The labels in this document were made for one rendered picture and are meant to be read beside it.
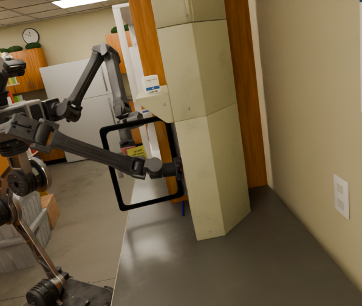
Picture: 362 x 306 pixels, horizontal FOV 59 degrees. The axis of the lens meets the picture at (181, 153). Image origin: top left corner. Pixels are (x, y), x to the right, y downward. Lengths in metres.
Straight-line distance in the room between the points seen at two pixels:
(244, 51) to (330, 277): 0.94
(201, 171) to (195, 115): 0.21
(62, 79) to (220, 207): 5.25
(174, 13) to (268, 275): 0.86
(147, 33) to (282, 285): 1.07
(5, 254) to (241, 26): 2.80
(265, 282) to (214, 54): 0.75
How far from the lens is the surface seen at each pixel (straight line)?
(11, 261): 3.45
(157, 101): 1.08
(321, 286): 1.06
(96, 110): 6.14
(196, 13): 1.11
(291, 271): 1.10
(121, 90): 1.60
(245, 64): 1.49
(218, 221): 1.25
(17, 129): 1.20
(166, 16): 1.08
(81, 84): 1.81
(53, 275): 2.40
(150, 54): 1.44
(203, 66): 1.10
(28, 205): 3.43
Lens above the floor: 1.63
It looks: 17 degrees down
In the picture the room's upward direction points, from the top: 11 degrees counter-clockwise
